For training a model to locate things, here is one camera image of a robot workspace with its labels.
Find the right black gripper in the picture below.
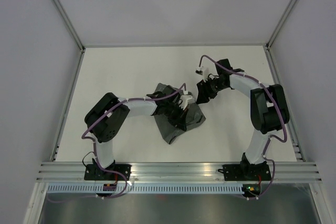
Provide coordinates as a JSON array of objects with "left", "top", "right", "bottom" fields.
[{"left": 196, "top": 76, "right": 227, "bottom": 105}]

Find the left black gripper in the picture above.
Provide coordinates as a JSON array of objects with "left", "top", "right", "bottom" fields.
[{"left": 163, "top": 103, "right": 188, "bottom": 132}]

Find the grey cloth napkin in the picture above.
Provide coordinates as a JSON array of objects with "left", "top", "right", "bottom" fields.
[{"left": 149, "top": 83, "right": 206, "bottom": 145}]

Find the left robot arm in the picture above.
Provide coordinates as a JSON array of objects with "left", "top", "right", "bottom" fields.
[{"left": 81, "top": 90, "right": 195, "bottom": 180}]

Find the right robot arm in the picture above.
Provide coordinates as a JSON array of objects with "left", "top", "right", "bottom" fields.
[{"left": 195, "top": 59, "right": 290, "bottom": 181}]

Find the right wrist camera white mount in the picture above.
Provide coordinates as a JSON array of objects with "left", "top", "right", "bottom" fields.
[{"left": 195, "top": 66, "right": 209, "bottom": 81}]

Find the back aluminium frame bar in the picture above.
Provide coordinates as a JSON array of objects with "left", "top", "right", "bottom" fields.
[{"left": 84, "top": 42, "right": 267, "bottom": 48}]

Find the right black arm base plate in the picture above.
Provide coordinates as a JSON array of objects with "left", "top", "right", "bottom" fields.
[{"left": 222, "top": 163, "right": 271, "bottom": 182}]

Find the white slotted cable duct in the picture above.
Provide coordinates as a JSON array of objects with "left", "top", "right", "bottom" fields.
[{"left": 47, "top": 183, "right": 244, "bottom": 194}]

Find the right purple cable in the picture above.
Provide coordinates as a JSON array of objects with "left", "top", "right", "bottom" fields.
[{"left": 198, "top": 55, "right": 288, "bottom": 201}]

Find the purple cable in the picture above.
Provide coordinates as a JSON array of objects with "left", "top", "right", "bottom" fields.
[
  {"left": 198, "top": 55, "right": 288, "bottom": 201},
  {"left": 47, "top": 82, "right": 187, "bottom": 204}
]

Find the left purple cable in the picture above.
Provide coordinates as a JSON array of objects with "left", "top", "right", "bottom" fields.
[{"left": 47, "top": 82, "right": 187, "bottom": 204}]

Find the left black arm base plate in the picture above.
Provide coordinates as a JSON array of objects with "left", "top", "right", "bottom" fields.
[{"left": 84, "top": 164, "right": 131, "bottom": 181}]

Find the left aluminium table edge rail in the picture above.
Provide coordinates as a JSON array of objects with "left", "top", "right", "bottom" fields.
[{"left": 48, "top": 48, "right": 86, "bottom": 162}]

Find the aluminium table edge rail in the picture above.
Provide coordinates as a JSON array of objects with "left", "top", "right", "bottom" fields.
[
  {"left": 263, "top": 44, "right": 306, "bottom": 162},
  {"left": 48, "top": 48, "right": 86, "bottom": 162}
]

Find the right aluminium table edge rail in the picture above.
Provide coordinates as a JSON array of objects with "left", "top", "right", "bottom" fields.
[{"left": 263, "top": 44, "right": 306, "bottom": 162}]

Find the aluminium mounting rail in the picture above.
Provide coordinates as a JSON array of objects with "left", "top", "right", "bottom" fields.
[{"left": 35, "top": 162, "right": 322, "bottom": 184}]

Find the right aluminium frame post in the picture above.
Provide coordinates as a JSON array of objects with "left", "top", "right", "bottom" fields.
[{"left": 265, "top": 0, "right": 299, "bottom": 50}]

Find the aluminium frame post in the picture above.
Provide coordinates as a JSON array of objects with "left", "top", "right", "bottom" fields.
[
  {"left": 51, "top": 0, "right": 85, "bottom": 52},
  {"left": 265, "top": 0, "right": 299, "bottom": 50}
]

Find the left aluminium frame post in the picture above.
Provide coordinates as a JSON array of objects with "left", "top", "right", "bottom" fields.
[{"left": 51, "top": 0, "right": 85, "bottom": 52}]

